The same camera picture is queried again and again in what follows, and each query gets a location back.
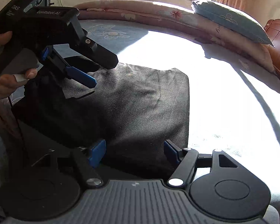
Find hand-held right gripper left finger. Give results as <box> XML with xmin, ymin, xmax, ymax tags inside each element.
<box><xmin>33</xmin><ymin>139</ymin><xmax>107</xmax><ymax>189</ymax></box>

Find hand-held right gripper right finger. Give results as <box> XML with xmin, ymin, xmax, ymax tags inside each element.
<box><xmin>164</xmin><ymin>140</ymin><xmax>239</xmax><ymax>188</ymax></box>

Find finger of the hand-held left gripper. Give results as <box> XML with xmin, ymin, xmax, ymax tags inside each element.
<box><xmin>41</xmin><ymin>45</ymin><xmax>98</xmax><ymax>89</ymax></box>

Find black pants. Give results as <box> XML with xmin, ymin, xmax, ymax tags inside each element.
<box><xmin>0</xmin><ymin>56</ymin><xmax>191</xmax><ymax>176</ymax></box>

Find person's left hand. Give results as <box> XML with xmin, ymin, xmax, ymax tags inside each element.
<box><xmin>0</xmin><ymin>31</ymin><xmax>39</xmax><ymax>101</ymax></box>

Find blue floral bedsheet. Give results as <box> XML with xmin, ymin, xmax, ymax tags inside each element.
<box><xmin>0</xmin><ymin>20</ymin><xmax>280</xmax><ymax>211</ymax></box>

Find pink floral quilt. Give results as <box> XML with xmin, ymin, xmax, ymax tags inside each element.
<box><xmin>73</xmin><ymin>0</ymin><xmax>277</xmax><ymax>73</ymax></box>

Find blue printed pillow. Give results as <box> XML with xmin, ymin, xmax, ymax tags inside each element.
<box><xmin>192</xmin><ymin>0</ymin><xmax>276</xmax><ymax>48</ymax></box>

